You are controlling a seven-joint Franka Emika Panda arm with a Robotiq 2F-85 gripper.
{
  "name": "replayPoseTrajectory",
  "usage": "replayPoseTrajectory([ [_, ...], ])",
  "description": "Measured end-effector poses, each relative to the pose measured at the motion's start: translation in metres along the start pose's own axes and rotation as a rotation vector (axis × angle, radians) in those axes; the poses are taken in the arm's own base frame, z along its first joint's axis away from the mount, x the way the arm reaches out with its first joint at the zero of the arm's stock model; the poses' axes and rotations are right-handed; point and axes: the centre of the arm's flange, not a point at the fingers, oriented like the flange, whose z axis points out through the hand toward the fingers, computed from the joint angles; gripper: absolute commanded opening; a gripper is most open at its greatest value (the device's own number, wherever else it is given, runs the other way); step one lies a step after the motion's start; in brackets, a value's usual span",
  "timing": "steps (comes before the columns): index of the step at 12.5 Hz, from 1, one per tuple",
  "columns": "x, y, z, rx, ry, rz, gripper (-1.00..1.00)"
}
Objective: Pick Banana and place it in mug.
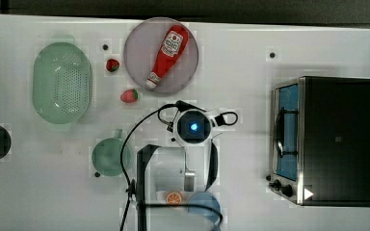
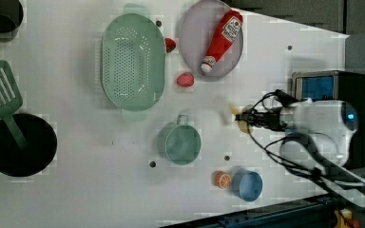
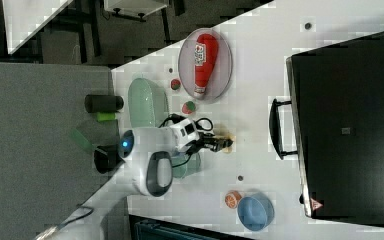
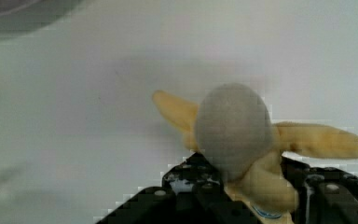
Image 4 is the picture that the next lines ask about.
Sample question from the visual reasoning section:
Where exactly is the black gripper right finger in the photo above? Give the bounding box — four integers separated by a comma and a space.
281, 157, 358, 224

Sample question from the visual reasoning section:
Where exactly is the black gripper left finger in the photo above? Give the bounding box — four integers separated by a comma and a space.
96, 153, 261, 224

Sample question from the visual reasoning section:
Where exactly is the yellow plush banana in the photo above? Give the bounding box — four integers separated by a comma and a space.
152, 83, 358, 224

